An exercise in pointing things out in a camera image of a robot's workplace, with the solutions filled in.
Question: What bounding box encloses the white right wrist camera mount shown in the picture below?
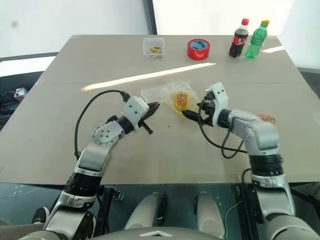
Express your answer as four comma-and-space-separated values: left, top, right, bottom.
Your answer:
205, 81, 230, 127

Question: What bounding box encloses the silver rounded robot leg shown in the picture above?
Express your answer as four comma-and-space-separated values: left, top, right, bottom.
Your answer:
194, 191, 226, 239
124, 191, 168, 230

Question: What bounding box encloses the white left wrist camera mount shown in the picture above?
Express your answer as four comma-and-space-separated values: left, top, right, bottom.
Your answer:
122, 96, 150, 126

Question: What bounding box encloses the orange round snack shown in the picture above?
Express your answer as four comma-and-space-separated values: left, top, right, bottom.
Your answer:
255, 113, 278, 126
173, 92, 189, 108

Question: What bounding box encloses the thin white floor cable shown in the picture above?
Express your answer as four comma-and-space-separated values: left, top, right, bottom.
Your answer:
224, 202, 241, 237

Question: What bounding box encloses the green bottle yellow cap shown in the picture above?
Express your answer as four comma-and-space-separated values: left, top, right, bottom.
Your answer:
244, 19, 271, 60

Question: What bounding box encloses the grey robot torso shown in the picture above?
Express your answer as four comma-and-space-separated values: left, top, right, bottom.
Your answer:
91, 225, 225, 240

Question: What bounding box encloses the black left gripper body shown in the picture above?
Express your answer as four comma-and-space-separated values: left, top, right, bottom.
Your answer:
137, 105, 152, 127

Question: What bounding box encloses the black shoe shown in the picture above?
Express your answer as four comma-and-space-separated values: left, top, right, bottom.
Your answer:
31, 206, 51, 225

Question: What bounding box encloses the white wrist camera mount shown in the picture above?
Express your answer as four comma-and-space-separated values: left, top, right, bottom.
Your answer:
205, 81, 230, 127
122, 96, 150, 126

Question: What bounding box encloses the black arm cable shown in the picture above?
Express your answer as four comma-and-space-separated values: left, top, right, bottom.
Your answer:
73, 89, 131, 161
196, 106, 249, 159

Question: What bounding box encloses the red and white device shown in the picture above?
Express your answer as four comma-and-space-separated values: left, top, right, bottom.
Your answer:
14, 86, 29, 103

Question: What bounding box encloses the red tape roll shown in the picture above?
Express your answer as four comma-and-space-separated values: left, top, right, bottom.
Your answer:
186, 38, 211, 61

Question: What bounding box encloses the small clear plastic box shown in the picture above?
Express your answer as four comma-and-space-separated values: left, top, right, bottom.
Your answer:
142, 37, 165, 59

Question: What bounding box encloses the dark wall pillar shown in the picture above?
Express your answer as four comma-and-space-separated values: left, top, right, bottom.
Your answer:
141, 0, 159, 36

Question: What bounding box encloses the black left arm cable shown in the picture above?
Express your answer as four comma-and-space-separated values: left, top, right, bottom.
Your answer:
73, 89, 131, 161

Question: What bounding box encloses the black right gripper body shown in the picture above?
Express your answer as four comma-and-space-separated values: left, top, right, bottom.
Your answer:
198, 92, 218, 127

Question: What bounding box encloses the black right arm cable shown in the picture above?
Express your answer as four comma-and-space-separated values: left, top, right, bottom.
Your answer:
196, 106, 249, 159

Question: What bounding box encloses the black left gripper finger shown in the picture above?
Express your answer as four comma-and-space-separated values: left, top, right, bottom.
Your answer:
140, 121, 154, 136
147, 100, 162, 119

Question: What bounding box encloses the cola bottle red cap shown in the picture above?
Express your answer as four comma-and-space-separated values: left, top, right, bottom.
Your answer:
228, 17, 251, 59

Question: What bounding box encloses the black table frame bracket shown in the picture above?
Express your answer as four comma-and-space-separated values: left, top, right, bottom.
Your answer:
96, 185, 125, 235
234, 183, 265, 225

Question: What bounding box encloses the clear plastic bag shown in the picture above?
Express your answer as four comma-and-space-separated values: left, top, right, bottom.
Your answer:
140, 80, 201, 117

